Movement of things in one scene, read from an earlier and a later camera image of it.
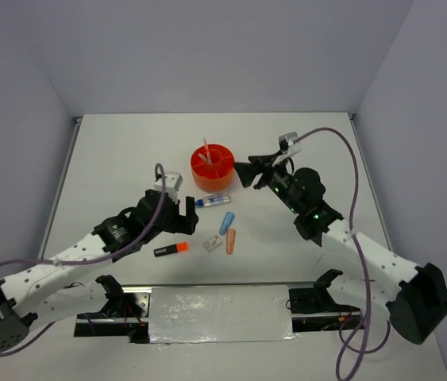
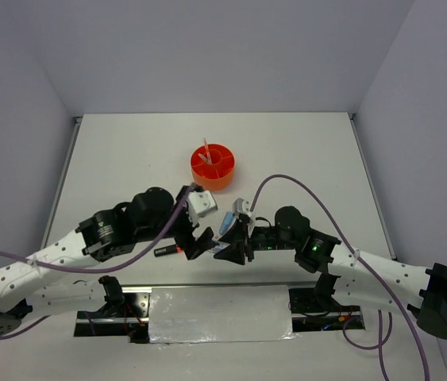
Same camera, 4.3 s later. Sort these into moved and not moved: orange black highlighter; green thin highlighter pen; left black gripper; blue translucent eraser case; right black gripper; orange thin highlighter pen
Moved: right black gripper; left black gripper
Not moved: orange thin highlighter pen; green thin highlighter pen; blue translucent eraser case; orange black highlighter
